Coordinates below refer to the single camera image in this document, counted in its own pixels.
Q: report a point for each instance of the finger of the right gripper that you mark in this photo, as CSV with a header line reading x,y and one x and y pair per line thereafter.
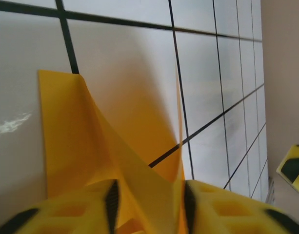
x,y
295,168

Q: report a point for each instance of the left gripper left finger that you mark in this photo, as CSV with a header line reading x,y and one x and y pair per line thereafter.
x,y
66,214

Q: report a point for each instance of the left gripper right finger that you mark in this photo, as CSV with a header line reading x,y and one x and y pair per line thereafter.
x,y
237,214

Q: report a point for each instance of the orange square paper sheet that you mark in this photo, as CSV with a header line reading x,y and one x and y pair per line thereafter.
x,y
73,134

